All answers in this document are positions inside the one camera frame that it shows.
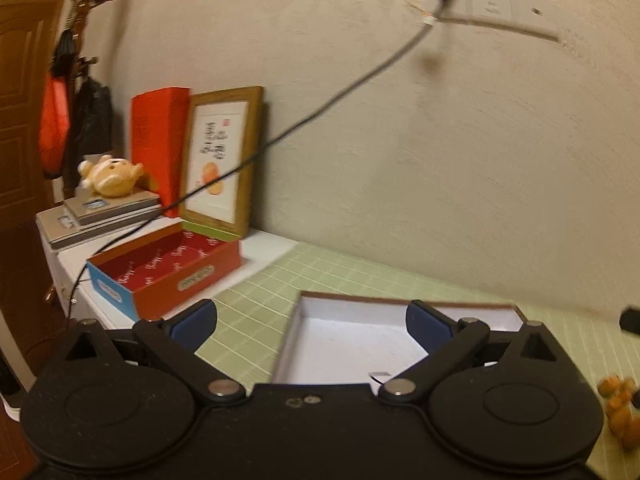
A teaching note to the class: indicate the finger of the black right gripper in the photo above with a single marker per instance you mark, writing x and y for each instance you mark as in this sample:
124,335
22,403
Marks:
630,320

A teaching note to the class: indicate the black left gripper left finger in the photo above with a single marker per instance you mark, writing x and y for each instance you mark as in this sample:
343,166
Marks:
172,344

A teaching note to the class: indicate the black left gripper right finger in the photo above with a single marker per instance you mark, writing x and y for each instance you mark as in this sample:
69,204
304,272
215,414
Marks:
450,346

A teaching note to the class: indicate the dark mangosteen fruit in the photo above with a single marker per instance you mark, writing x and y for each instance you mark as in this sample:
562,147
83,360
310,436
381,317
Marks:
635,400

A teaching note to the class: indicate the small carrot chunk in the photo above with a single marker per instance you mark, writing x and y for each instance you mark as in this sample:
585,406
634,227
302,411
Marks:
617,401

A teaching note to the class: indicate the yellow-green longan fruit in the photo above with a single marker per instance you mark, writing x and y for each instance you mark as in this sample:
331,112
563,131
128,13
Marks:
629,385

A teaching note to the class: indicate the large carrot chunk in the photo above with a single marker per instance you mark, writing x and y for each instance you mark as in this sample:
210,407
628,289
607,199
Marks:
609,385

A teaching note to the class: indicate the red open tray box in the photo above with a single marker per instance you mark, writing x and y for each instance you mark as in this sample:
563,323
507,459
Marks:
150,275

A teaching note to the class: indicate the green checkered tablecloth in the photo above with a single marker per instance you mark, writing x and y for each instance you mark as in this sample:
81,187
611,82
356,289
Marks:
253,315

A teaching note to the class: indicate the small orange fruit piece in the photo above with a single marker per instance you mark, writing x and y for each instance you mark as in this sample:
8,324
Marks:
619,421

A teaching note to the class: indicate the large orange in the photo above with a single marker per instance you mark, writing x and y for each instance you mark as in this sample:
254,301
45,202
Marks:
630,439

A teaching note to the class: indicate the brown cardboard box lid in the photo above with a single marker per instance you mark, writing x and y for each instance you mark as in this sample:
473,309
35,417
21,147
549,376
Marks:
340,339

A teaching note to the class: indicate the grey book stack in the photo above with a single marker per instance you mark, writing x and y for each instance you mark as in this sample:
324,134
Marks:
83,217

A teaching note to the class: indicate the plush bear toy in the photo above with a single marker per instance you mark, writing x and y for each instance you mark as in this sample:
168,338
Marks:
110,176

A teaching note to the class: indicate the red gift box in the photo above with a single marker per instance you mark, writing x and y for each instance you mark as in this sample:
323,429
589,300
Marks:
157,126

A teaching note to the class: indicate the coat rack with clothes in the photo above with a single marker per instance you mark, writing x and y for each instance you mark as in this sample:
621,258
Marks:
66,67

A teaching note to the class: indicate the wooden door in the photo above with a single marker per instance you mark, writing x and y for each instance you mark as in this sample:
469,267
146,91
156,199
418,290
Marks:
28,32

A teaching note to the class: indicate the wooden picture frame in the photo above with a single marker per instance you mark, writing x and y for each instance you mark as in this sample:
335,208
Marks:
222,130

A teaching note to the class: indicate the white wall socket panel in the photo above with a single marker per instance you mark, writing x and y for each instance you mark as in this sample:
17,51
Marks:
539,18

